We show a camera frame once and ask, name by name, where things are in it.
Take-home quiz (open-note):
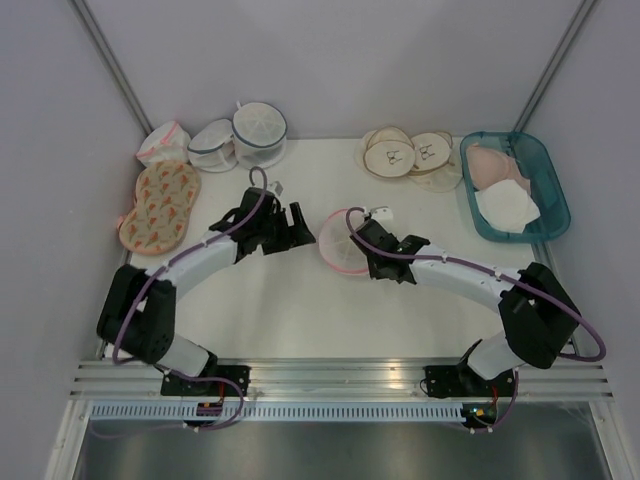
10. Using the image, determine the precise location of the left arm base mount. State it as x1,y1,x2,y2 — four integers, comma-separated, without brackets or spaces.
160,365,251,398

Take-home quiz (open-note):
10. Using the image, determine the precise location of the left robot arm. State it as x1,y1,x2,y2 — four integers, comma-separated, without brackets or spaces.
96,187,316,396

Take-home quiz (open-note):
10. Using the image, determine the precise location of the white bra in basket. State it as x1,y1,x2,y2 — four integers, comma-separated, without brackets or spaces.
475,179,541,234

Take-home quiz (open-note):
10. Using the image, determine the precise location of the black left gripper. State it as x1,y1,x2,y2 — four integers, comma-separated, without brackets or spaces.
257,203,315,256

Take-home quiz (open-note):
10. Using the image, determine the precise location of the white blue-trim flat laundry bag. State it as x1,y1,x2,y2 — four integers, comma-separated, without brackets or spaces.
187,119,238,173

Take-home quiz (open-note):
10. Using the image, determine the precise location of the white pink-trim corner laundry bag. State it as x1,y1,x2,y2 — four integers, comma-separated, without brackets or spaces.
135,121,191,167

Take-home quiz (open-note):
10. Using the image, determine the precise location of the floral beige bra pouch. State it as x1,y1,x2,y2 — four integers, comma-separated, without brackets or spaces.
118,160,201,256

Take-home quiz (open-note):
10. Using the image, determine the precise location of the white blue-trim tall laundry bag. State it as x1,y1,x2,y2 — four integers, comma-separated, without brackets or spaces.
231,102,288,169

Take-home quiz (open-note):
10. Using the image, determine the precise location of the left aluminium frame post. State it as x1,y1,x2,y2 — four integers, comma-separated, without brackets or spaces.
67,0,153,135

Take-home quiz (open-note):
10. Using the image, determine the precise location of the aluminium frame post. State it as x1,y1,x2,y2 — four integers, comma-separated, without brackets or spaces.
67,0,153,135
512,0,600,132

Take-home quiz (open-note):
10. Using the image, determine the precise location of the teal plastic basket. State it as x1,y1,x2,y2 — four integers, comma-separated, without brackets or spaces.
459,131,571,244

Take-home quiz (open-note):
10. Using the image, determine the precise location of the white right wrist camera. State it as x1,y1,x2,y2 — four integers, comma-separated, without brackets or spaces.
369,206,394,223

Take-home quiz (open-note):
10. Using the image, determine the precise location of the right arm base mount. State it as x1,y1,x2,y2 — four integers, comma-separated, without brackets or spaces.
421,365,516,399

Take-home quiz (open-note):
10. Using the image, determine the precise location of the beige round laundry bag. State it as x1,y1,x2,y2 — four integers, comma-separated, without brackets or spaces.
354,126,416,179
408,131,463,193

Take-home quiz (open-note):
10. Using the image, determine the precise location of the aluminium mounting rail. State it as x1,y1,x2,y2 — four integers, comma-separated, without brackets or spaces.
69,358,614,402

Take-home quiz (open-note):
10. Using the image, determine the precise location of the right aluminium frame post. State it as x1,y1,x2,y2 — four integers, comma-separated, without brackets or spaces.
512,0,600,132

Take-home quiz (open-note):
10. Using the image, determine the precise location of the pink bra in basket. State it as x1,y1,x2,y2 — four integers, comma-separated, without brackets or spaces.
465,143,531,193

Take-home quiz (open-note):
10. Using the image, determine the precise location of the white pink-zip mesh laundry bag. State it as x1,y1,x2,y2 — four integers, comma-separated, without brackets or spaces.
317,208,368,276

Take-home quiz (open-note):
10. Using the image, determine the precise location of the white slotted cable duct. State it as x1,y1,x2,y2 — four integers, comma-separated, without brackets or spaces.
90,401,465,423

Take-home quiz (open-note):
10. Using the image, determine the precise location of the beige round laundry bag front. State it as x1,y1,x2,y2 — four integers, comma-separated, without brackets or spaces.
354,126,416,179

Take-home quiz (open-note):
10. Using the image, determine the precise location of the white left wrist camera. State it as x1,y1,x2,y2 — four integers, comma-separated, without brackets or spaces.
267,181,284,197

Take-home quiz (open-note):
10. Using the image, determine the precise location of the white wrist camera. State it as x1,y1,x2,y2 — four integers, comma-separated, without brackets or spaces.
267,181,284,197
369,206,394,223

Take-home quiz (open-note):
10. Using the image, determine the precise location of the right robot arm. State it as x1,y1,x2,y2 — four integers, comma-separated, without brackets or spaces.
351,219,578,395

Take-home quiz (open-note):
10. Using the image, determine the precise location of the beige round laundry bag rear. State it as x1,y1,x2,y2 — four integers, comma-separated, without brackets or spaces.
408,131,463,193

